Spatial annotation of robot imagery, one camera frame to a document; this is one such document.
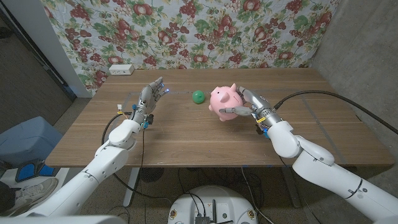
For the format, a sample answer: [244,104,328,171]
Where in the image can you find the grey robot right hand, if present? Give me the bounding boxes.
[218,86,284,128]

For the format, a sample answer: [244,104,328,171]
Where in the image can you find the blue-grey plastic bin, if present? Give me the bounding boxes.
[0,116,64,169]

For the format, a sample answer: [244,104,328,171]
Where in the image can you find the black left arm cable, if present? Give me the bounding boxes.
[101,111,172,206]

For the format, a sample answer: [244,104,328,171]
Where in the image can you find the floral fruit print backdrop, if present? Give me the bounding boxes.
[40,0,341,96]

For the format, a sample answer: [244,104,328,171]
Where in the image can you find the white robot torso base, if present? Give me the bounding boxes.
[167,185,258,224]

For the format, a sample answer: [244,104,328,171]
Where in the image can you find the grey table leg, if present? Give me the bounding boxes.
[281,166,302,208]

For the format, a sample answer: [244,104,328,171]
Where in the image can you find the round black floor fan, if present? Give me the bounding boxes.
[139,167,165,183]

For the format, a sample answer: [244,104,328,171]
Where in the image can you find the blue foot pedal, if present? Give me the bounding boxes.
[14,158,57,183]

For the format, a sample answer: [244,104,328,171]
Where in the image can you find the white wall pillar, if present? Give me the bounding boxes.
[1,0,93,99]

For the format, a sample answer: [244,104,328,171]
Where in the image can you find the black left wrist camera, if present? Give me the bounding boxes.
[142,114,155,129]

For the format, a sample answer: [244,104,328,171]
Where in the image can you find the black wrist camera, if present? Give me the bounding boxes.
[142,114,155,129]
[256,123,271,139]

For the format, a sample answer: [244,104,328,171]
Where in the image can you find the pink plastic piggy bank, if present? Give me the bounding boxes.
[208,83,245,122]

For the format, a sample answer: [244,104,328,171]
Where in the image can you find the green ball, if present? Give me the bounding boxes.
[191,90,206,105]

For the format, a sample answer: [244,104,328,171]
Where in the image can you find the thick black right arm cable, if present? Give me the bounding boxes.
[273,90,398,136]

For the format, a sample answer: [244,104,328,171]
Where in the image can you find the white power strip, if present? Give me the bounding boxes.
[108,63,135,76]

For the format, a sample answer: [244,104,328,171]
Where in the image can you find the grey sneaker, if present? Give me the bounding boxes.
[6,177,60,215]

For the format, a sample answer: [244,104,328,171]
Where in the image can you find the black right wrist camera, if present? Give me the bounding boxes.
[256,123,271,139]

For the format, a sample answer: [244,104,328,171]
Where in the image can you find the white table leg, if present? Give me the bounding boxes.
[123,167,141,208]

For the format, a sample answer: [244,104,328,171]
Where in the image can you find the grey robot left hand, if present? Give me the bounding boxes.
[132,76,170,124]

